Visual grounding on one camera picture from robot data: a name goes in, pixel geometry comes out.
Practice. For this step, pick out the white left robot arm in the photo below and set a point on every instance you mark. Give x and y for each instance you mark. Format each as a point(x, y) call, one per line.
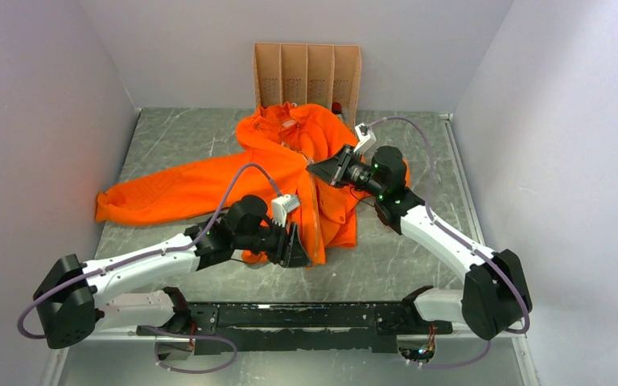
point(77, 298)

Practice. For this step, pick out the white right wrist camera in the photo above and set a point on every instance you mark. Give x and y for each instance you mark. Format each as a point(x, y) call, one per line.
point(366, 139)

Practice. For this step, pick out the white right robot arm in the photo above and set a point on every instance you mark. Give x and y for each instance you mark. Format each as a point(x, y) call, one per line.
point(494, 297)

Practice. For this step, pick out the orange jacket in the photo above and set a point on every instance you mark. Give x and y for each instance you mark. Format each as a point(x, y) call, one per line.
point(278, 143)

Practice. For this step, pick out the tan perforated organizer rack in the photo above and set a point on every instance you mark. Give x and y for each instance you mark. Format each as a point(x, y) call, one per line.
point(308, 73)

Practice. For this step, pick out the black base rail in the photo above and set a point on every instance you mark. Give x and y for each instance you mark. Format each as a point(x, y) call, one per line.
point(314, 326)

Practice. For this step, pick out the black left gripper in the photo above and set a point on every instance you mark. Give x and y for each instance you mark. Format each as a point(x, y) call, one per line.
point(289, 245)

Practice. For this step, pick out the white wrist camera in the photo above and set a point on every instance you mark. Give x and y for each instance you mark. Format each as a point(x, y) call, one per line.
point(281, 208)
point(366, 139)

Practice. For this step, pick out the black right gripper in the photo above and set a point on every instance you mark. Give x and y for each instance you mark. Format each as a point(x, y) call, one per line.
point(334, 170)

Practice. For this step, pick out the red round cap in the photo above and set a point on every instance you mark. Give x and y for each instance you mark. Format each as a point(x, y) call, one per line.
point(337, 106)

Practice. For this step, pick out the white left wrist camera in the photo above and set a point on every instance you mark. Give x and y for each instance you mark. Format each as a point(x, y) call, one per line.
point(281, 208)

